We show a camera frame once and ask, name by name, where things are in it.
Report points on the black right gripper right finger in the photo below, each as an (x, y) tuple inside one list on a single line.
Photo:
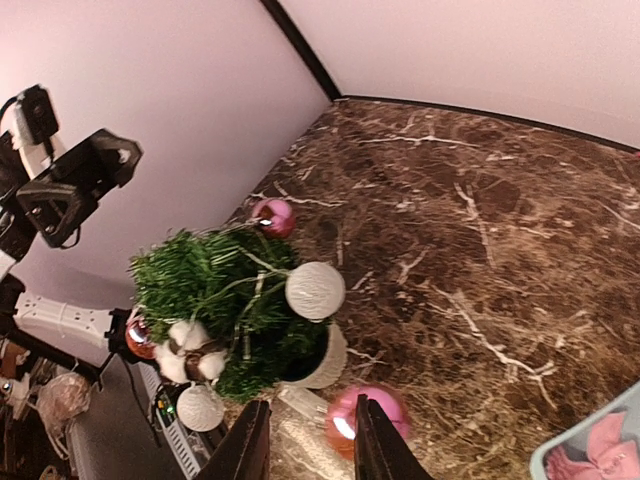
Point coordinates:
[(380, 452)]

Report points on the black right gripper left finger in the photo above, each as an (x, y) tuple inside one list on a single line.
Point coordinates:
[(244, 452)]

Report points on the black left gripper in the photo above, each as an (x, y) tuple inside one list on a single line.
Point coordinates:
[(57, 201)]

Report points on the white cotton boll ornament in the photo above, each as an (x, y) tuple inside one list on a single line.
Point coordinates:
[(189, 354)]

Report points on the clear string light garland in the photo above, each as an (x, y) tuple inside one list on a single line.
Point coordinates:
[(290, 307)]

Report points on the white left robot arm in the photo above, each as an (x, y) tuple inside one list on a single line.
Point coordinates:
[(24, 312)]

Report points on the white tree pot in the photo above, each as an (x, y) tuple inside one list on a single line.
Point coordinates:
[(323, 365)]

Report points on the small green christmas tree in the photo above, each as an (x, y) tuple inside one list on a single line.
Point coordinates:
[(199, 276)]

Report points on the blue plastic basket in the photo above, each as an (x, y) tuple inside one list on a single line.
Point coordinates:
[(574, 440)]

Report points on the pink bow ornament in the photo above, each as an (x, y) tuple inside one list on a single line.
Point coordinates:
[(608, 455)]

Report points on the white cable duct strip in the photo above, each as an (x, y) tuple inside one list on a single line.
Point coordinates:
[(163, 403)]

